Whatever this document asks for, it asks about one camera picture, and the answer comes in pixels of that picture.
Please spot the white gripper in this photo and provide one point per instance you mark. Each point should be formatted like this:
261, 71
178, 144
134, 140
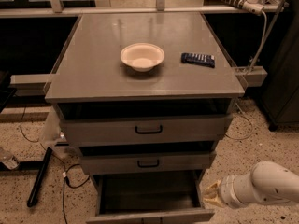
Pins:
225, 190

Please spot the grey bottom drawer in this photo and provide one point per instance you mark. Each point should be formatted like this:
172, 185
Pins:
150, 198

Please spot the grey drawer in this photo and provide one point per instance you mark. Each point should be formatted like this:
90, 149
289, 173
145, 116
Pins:
125, 164
150, 198
108, 132

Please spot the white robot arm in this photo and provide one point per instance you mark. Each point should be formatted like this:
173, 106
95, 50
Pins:
267, 183

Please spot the grey middle drawer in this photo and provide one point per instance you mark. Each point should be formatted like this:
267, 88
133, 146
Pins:
125, 164

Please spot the grey drawer cabinet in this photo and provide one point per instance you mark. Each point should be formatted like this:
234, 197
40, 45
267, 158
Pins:
93, 83

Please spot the grey top drawer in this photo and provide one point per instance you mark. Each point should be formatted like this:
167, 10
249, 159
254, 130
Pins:
108, 132

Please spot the dark cabinet right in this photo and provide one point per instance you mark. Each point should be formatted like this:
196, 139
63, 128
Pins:
280, 92

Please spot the white paper bowl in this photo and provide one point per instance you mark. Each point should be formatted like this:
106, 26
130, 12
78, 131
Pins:
142, 57

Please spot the black floor bar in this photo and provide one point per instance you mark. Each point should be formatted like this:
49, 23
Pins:
32, 200

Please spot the black middle drawer handle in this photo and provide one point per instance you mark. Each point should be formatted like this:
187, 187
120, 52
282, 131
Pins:
149, 164

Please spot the black drawer handle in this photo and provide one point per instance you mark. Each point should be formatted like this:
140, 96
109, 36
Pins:
148, 130
149, 164

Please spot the black top drawer handle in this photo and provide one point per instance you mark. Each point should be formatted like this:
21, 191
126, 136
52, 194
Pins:
148, 130

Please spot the grey metal rail frame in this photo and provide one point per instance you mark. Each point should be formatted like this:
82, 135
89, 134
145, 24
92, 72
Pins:
33, 33

